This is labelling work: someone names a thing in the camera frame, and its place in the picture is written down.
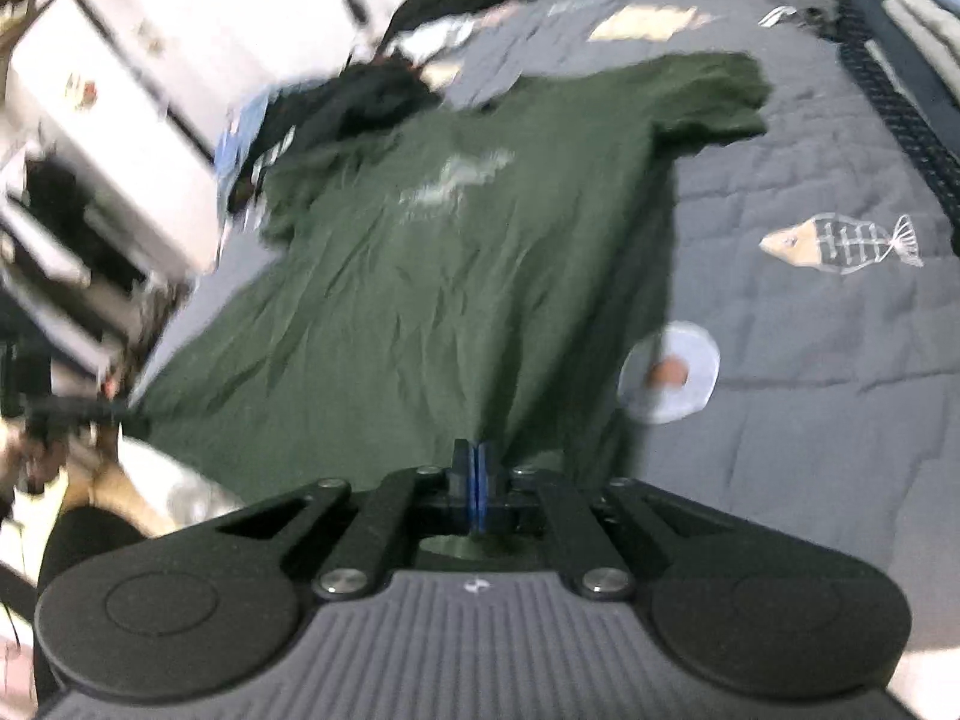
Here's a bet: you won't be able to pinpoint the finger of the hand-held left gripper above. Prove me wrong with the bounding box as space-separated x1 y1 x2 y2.
28 396 145 434

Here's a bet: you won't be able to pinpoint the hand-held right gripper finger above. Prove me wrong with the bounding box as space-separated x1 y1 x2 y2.
212 439 476 602
475 441 734 602

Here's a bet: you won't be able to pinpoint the dark green t-shirt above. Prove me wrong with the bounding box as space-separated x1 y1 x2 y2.
127 51 773 505

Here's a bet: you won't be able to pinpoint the dark hanging clothes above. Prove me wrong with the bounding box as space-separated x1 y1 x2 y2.
15 154 151 302

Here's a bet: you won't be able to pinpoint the pile of black clothes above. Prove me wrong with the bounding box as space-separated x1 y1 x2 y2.
253 58 445 190

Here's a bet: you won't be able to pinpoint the stack of folded clothes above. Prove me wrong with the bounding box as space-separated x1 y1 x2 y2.
876 0 960 107

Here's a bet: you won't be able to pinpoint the person's left hand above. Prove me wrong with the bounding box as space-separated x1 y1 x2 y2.
0 426 74 497

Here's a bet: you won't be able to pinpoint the light blue cloth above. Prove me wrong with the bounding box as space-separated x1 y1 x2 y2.
216 88 280 190

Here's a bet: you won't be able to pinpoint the white wardrobe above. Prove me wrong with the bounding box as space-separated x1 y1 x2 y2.
0 0 362 280

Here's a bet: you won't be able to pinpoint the white garment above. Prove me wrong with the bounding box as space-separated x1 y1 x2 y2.
388 13 475 62

